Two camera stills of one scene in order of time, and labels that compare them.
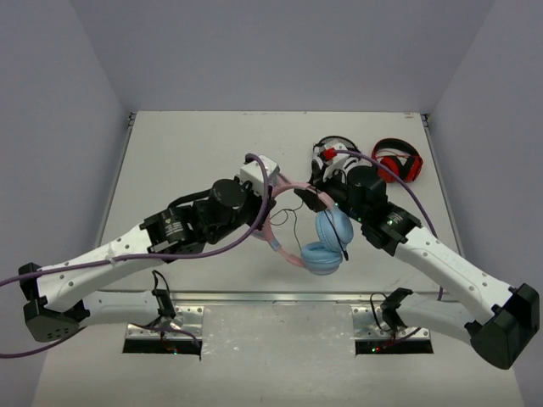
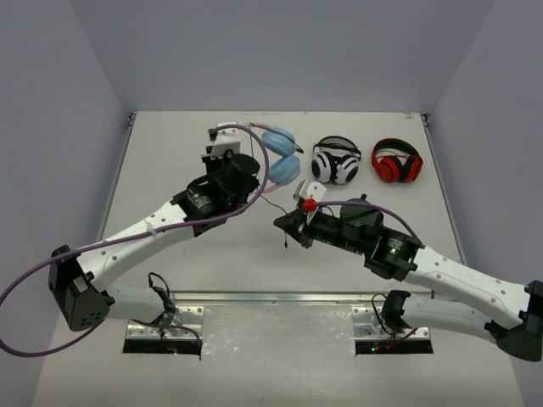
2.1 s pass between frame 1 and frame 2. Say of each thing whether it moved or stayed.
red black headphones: stayed
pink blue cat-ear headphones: moved
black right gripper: moved
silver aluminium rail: stayed
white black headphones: stayed
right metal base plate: stayed
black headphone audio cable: moved
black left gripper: moved
